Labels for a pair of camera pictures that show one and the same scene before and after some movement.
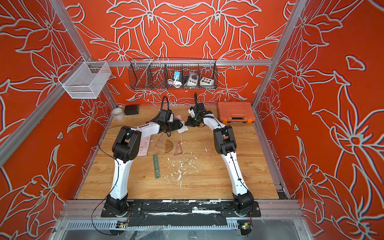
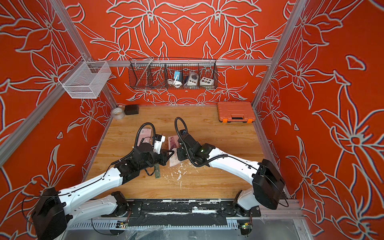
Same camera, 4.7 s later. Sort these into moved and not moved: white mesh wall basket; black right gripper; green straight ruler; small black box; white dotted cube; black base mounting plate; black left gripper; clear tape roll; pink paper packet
Moved: black right gripper; pink paper packet; black left gripper
Not moved: clear tape roll; small black box; green straight ruler; white mesh wall basket; black base mounting plate; white dotted cube
